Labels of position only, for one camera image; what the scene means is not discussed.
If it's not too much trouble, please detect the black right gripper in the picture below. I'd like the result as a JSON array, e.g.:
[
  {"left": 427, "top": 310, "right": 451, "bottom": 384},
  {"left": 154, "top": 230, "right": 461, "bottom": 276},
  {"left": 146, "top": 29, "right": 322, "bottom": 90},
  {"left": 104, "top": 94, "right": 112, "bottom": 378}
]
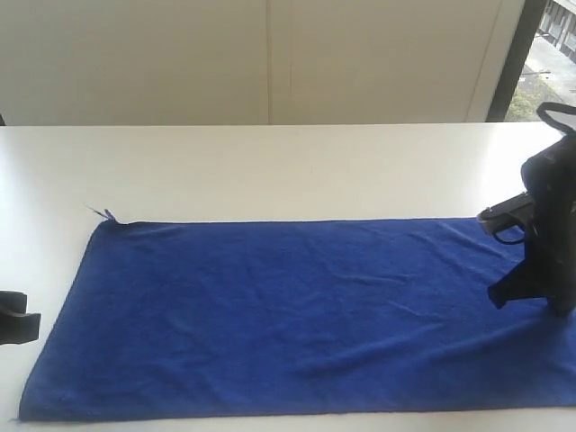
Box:
[{"left": 487, "top": 193, "right": 576, "bottom": 317}]

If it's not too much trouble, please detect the blue microfiber towel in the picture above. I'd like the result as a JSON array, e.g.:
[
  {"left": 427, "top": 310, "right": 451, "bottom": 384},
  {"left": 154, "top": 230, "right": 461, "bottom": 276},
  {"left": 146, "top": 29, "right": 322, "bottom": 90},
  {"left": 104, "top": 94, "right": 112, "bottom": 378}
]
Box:
[{"left": 18, "top": 218, "right": 575, "bottom": 422}]

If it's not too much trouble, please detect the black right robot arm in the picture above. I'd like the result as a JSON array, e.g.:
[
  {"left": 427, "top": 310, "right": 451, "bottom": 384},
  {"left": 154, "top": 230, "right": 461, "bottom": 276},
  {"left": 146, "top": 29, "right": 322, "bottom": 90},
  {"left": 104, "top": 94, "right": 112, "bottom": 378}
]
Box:
[{"left": 478, "top": 135, "right": 575, "bottom": 317}]

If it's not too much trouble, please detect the dark window frame post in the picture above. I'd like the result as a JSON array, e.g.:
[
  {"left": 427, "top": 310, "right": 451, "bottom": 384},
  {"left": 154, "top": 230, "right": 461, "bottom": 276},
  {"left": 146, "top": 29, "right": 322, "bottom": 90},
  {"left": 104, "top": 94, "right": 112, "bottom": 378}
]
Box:
[{"left": 485, "top": 0, "right": 547, "bottom": 122}]

